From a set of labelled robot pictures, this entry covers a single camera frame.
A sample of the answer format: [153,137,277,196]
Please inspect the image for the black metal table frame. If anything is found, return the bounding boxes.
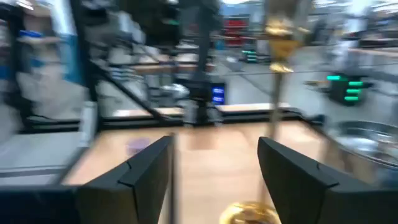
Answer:
[18,62,326,134]

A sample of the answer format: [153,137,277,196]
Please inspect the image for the red cabinet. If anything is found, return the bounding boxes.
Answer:
[223,18,249,47]

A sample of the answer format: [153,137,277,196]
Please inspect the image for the wooden shelf riser black frame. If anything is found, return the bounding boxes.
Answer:
[172,124,343,224]

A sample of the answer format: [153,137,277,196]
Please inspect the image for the gold candlestick holder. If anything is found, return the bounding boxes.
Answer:
[218,17,312,224]

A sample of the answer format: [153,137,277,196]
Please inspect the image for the black device with green lights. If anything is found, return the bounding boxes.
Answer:
[325,73,374,107]

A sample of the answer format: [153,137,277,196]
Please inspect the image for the round pink candle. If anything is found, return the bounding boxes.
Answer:
[126,136,154,157]

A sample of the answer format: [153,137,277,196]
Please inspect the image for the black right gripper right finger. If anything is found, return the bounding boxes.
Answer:
[256,136,398,224]

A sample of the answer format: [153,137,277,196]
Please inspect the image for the blue lit screen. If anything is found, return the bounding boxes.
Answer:
[211,85,226,106]

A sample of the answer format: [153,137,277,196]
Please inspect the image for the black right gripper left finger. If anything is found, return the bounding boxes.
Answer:
[76,134,175,224]

